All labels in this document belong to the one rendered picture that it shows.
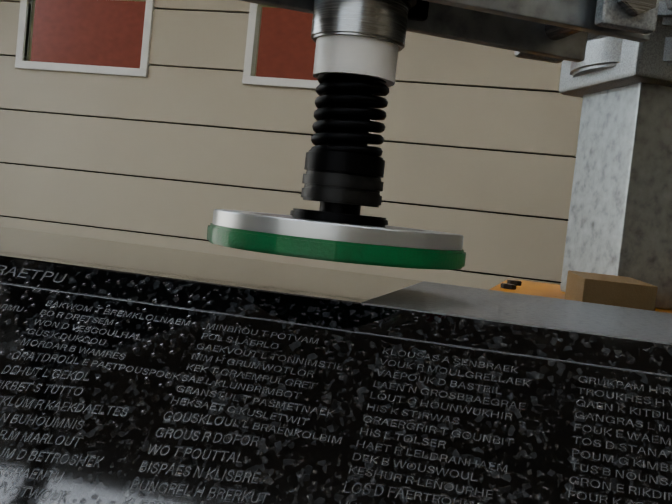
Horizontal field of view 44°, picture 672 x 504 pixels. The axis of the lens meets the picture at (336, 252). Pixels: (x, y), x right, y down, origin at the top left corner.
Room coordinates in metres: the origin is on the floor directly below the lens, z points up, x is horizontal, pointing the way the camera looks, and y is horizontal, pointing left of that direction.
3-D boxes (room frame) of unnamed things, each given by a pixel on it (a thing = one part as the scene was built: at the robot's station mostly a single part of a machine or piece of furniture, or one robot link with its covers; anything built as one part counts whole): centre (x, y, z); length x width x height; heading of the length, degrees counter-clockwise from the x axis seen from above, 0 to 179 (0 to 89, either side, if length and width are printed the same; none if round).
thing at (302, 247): (0.70, 0.00, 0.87); 0.22 x 0.22 x 0.04
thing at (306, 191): (0.70, 0.00, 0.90); 0.07 x 0.07 x 0.01
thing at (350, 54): (0.70, 0.00, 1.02); 0.07 x 0.07 x 0.04
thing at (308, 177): (0.70, 0.00, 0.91); 0.07 x 0.07 x 0.01
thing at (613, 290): (1.26, -0.42, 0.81); 0.20 x 0.10 x 0.05; 171
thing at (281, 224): (0.70, 0.00, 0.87); 0.21 x 0.21 x 0.01
